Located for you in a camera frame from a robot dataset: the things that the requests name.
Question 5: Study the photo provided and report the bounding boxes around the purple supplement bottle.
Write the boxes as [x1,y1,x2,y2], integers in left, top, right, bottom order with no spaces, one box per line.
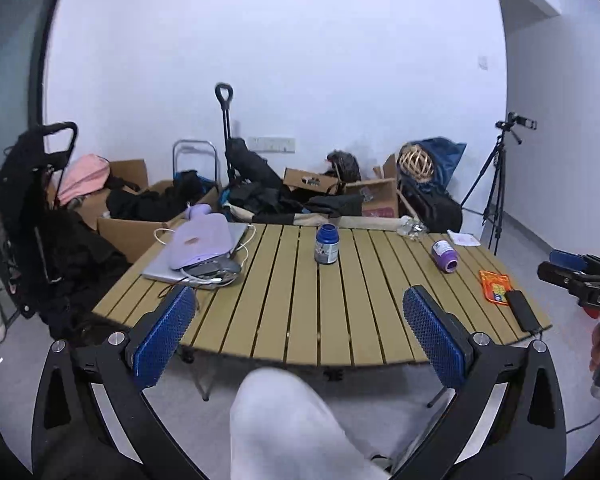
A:
[430,240,458,274]

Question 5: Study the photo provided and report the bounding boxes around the blue supplement bottle white label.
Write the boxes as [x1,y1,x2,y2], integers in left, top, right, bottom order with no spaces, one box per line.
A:
[314,223,339,264]

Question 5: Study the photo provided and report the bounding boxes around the black smartphone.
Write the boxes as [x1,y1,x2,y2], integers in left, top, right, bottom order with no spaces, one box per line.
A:
[505,289,542,335]

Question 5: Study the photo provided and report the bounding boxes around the orange snack packet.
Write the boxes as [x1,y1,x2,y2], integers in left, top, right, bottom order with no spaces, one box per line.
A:
[478,270,513,306]

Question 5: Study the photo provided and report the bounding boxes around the black tripod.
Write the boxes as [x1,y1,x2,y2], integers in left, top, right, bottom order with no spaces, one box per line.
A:
[460,117,522,255]

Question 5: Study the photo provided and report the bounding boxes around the white paper note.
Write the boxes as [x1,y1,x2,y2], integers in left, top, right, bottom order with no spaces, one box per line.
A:
[448,230,481,247]

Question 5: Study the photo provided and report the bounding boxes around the clear plastic wrapper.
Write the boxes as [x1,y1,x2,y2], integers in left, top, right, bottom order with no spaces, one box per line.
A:
[396,216,428,240]

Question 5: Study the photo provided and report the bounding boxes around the black suitcase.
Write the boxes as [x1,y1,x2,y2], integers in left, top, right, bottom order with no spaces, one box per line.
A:
[400,179,463,234]

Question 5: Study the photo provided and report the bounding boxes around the yellow slatted folding table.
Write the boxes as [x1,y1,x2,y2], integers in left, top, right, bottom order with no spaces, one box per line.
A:
[92,223,554,401]

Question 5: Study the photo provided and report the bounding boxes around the dark blue cloth bag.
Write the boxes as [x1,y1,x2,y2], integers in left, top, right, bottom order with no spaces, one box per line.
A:
[411,136,466,193]

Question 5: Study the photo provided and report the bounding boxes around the black baby stroller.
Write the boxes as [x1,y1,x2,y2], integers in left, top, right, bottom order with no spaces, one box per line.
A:
[0,122,130,344]

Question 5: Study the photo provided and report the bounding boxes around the open cardboard box right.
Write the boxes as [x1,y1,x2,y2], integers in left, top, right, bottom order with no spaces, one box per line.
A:
[343,154,399,218]

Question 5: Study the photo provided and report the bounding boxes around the silver laptop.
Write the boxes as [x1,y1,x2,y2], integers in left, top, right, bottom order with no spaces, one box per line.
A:
[143,223,250,286]

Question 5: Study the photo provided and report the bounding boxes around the woven rattan ball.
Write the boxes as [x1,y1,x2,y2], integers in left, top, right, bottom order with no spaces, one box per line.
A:
[396,143,434,183]

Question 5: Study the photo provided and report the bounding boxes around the person's leg grey sweatpants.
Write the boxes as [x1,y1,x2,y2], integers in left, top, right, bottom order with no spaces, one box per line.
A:
[230,367,390,479]

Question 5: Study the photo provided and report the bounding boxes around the large cardboard box left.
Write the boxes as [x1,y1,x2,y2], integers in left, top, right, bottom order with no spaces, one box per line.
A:
[69,158,221,265]

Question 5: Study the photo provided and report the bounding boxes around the grey knitted hat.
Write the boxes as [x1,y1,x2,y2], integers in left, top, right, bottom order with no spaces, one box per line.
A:
[325,150,361,183]

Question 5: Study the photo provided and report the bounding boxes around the grey power adapter pouch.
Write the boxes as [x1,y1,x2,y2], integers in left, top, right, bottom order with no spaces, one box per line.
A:
[181,257,242,288]

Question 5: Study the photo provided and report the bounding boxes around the lilac hot water bottle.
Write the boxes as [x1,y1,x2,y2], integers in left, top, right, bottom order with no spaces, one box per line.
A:
[166,204,235,270]

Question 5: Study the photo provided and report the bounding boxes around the pink backpack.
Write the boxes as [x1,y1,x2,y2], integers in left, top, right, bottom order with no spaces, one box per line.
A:
[57,154,110,206]

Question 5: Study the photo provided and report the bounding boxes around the pile of black clothes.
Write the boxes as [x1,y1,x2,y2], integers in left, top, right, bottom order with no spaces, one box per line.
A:
[106,170,363,224]

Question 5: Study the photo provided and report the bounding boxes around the black camcorder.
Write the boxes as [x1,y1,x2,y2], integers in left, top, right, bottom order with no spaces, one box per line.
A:
[507,112,538,130]

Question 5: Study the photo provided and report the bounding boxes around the small cardboard box with handle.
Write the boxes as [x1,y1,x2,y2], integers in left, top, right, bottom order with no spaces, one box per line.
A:
[283,168,340,194]

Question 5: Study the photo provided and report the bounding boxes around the white wall switch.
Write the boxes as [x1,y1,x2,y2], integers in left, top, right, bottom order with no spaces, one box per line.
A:
[478,56,489,70]

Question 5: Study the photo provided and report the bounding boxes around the white charging cable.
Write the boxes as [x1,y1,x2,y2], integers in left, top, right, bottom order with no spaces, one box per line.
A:
[152,221,258,292]

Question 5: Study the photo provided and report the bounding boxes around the white wall socket strip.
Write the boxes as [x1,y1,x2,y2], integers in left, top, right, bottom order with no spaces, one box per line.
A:
[247,136,296,154]

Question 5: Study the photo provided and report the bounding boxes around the silver folding chair frame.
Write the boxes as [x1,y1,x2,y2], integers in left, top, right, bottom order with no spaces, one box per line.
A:
[171,139,221,190]

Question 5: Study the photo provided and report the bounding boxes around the black folding trolley handle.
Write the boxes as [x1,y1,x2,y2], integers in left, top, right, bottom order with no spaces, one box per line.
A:
[214,81,284,191]

